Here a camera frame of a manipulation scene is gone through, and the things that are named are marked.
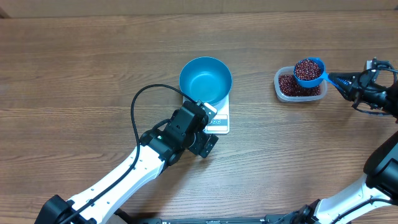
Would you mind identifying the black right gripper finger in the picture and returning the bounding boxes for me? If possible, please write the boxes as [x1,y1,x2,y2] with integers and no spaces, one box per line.
[332,80,354,99]
[328,72,361,85]

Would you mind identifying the blue plastic measuring scoop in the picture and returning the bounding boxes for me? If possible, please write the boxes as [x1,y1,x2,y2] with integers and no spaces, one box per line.
[294,57,342,90]

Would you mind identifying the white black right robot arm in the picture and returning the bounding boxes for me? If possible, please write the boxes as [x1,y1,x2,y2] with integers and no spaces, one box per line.
[290,68,397,223]

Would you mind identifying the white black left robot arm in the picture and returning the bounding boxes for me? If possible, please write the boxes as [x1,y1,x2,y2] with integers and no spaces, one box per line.
[36,101,218,224]

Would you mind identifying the teal plastic bowl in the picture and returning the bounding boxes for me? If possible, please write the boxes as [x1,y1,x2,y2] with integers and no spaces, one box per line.
[179,57,233,105]

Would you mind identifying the red adzuki beans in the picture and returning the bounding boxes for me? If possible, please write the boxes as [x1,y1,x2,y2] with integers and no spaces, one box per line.
[279,59,322,96]

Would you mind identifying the clear plastic container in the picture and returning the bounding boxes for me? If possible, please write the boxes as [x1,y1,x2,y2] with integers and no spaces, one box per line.
[274,66,328,103]

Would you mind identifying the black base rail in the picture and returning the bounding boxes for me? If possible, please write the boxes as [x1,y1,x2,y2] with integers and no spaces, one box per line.
[116,208,352,224]

